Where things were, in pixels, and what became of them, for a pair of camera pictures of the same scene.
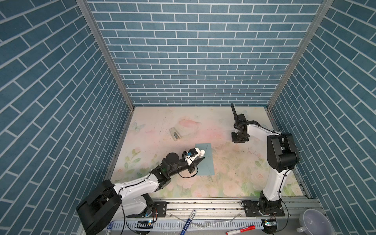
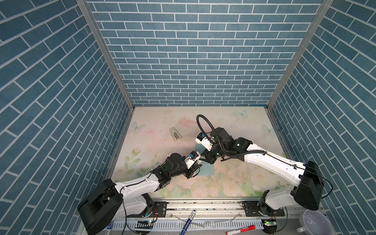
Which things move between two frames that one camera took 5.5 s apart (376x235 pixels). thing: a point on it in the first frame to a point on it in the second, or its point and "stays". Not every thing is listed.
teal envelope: (205, 167) stays
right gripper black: (234, 140) to (207, 158)
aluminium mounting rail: (297, 209) stays
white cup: (314, 223) stays
